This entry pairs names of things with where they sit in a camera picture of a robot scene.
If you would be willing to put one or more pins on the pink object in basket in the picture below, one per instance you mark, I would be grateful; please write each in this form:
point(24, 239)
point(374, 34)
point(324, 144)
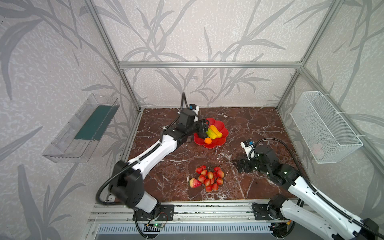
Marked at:
point(317, 151)

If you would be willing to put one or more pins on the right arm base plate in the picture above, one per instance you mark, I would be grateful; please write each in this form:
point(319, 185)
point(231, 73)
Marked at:
point(264, 212)

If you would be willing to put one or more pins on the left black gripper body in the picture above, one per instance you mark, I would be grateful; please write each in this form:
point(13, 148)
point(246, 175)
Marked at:
point(199, 128)

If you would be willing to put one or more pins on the white wire mesh basket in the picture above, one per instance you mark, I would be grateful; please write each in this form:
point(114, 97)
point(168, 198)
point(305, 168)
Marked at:
point(319, 122)

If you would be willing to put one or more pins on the small green circuit board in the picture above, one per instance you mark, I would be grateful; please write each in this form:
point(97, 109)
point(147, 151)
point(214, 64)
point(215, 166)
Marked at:
point(154, 227)

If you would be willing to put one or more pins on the aluminium mounting rail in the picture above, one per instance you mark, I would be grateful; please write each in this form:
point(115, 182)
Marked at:
point(227, 211)

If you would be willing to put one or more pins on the green yellow fake cucumber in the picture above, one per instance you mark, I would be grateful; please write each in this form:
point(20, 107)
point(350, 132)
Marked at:
point(211, 134)

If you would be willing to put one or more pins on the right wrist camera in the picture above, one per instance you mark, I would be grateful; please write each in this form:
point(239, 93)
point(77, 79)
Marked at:
point(249, 148)

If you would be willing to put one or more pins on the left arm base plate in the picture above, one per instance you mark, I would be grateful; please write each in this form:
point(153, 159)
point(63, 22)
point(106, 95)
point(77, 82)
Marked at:
point(161, 212)

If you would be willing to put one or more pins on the bunch of red fake cherries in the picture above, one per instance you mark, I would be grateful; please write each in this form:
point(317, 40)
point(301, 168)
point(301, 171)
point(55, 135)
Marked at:
point(211, 178)

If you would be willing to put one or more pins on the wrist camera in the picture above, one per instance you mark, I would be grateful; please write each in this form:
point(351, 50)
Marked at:
point(249, 148)
point(195, 109)

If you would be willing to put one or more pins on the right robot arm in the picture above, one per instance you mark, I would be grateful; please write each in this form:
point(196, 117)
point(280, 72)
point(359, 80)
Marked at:
point(328, 219)

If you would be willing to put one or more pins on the small fake orange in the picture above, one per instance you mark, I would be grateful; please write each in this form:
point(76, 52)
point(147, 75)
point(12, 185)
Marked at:
point(208, 141)

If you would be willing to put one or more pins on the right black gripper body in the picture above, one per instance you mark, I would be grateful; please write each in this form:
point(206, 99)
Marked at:
point(248, 163)

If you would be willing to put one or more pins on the orange yellow fake squash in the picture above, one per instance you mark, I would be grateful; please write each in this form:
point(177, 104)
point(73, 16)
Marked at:
point(219, 134)

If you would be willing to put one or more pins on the red flower-shaped fruit bowl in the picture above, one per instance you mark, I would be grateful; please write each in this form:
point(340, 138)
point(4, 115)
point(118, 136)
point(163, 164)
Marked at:
point(218, 141)

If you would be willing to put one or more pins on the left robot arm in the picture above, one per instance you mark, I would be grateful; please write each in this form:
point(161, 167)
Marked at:
point(127, 180)

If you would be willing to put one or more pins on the clear acrylic wall shelf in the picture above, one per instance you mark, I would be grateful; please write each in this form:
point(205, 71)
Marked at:
point(79, 138)

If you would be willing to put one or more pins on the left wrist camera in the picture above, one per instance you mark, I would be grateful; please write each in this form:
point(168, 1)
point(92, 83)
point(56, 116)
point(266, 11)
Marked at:
point(195, 109)

